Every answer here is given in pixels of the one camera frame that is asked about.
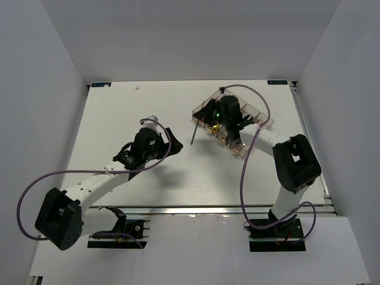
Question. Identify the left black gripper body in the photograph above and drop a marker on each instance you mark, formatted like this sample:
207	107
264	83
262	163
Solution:
159	149

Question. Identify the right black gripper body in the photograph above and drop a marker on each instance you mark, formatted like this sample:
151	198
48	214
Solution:
218	117

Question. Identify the green chopstick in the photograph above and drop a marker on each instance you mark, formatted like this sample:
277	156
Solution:
194	132

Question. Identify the colourful rainbow spoon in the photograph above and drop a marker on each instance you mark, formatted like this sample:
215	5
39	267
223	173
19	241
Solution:
214	128

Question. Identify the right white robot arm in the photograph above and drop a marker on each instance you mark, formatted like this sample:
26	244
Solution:
296	167

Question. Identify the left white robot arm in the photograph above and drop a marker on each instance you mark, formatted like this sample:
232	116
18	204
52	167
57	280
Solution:
66	215

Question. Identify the clear four-compartment organizer tray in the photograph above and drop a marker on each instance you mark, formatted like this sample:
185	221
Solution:
237	146

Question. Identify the right blue table label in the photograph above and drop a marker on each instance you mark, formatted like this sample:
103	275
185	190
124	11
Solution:
277	82

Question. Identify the blue table label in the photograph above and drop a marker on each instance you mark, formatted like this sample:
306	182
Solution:
277	82
101	84

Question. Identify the left blue table label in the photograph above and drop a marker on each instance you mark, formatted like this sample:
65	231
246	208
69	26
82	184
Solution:
101	84

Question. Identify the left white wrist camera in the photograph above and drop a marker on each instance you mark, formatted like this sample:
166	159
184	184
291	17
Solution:
150	122

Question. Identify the aluminium front table rail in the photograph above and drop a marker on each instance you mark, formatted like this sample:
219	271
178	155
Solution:
180	210

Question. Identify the aluminium table rail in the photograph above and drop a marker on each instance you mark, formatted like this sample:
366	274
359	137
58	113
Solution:
180	210
328	201

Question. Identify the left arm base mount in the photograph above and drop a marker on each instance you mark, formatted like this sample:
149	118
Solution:
110	228

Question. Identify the aluminium right table rail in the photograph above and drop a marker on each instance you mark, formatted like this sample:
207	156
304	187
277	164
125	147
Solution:
328	201

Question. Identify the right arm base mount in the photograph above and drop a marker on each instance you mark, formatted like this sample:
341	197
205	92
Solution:
285	237

